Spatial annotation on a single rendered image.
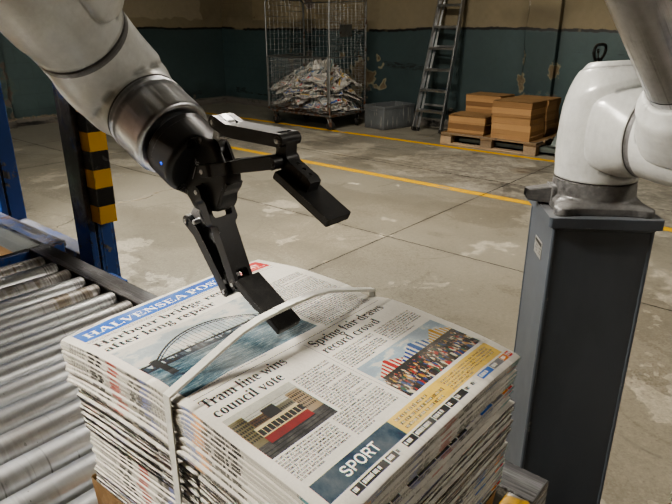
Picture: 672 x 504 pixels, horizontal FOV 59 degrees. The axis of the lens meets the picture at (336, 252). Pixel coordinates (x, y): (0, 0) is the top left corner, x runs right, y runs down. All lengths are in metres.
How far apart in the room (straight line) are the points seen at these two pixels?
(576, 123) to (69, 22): 0.88
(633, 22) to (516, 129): 6.08
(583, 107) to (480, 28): 7.20
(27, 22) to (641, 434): 2.21
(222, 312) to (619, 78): 0.81
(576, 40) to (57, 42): 7.44
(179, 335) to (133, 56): 0.29
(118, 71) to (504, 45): 7.67
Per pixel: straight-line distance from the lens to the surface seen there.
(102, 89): 0.66
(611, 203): 1.22
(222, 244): 0.61
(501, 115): 7.05
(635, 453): 2.31
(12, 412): 1.03
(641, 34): 0.94
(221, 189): 0.59
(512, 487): 0.81
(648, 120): 1.05
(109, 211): 1.74
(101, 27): 0.62
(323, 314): 0.65
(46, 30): 0.61
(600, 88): 1.18
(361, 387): 0.54
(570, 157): 1.21
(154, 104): 0.63
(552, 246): 1.20
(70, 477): 0.87
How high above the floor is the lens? 1.33
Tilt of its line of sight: 21 degrees down
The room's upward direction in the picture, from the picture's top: straight up
